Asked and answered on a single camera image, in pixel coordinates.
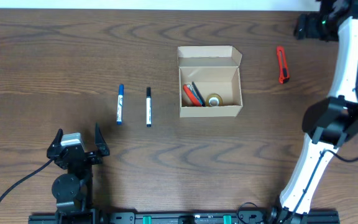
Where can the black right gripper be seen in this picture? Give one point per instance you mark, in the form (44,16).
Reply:
(309,28)

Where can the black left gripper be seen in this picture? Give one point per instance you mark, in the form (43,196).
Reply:
(102,147)

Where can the orange utility knife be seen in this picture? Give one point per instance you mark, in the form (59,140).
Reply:
(284,75)

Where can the cardboard box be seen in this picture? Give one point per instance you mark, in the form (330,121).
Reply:
(214,69)

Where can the orange stapler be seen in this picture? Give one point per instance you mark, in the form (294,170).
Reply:
(194,94)

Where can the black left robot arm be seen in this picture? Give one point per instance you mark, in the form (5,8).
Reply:
(73,191)

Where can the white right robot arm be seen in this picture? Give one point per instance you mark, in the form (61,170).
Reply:
(330,125)

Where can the blue whiteboard marker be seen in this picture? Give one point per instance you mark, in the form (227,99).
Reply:
(120,104)

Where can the black whiteboard marker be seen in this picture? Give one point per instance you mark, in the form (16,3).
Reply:
(148,107)

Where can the clear tape roll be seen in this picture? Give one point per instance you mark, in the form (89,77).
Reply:
(214,100)

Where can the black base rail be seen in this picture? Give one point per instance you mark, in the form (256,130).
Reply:
(166,217)

